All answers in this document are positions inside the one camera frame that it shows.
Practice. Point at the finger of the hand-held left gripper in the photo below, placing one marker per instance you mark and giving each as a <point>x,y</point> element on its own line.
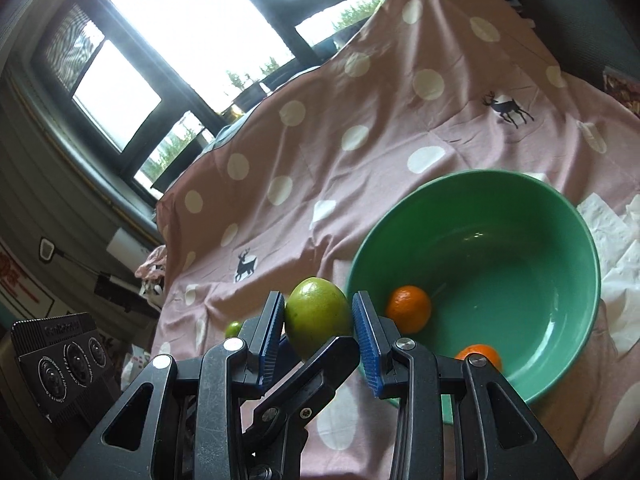
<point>310,385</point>

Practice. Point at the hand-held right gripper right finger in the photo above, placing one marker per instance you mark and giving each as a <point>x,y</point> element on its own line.
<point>367,345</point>

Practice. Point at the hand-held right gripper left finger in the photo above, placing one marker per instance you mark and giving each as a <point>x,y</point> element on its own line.
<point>272,345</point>

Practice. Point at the orange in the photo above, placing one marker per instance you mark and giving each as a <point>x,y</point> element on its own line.
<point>407,310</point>
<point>482,352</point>

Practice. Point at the large green fruit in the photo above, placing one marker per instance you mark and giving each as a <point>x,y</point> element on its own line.
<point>315,310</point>

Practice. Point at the green bowl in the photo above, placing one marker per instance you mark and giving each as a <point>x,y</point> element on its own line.
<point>500,260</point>

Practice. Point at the small green lime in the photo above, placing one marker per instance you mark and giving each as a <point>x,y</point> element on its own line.
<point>232,330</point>

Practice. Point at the printed cardboard box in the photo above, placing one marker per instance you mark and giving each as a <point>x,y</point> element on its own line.
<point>135,370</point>

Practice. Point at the black device with white rod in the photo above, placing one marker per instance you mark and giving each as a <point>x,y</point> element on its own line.
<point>125,295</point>

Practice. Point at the pink cloth bundle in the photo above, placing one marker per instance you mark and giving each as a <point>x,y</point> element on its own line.
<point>152,265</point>

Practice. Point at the pink dotted deer print cloth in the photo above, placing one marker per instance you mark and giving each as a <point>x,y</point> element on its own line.
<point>375,110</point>

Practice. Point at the flat white tissue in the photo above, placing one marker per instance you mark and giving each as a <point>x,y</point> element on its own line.
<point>607,240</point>

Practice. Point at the black framed window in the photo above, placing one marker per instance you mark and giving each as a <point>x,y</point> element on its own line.
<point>200,25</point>

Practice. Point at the clear box of dried petals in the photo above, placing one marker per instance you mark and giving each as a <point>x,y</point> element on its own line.
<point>625,90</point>

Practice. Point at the dark grey-green cushion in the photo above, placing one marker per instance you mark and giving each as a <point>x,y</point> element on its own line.
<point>575,20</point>

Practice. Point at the red and white wall sign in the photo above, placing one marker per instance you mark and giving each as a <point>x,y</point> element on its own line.
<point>20,280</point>

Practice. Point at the wall switch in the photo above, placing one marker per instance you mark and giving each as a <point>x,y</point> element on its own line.
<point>47,250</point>

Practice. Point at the white wall box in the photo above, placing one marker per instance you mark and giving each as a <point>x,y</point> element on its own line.
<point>127,244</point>

